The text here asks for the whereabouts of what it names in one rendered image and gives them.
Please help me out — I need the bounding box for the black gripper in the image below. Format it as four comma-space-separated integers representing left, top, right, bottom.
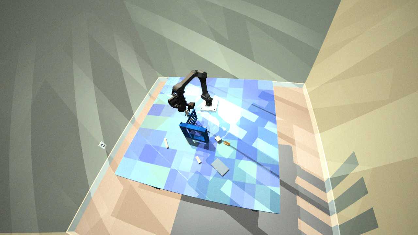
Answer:
173, 98, 195, 112

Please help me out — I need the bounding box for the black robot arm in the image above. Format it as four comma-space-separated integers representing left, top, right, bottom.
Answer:
168, 70, 213, 112

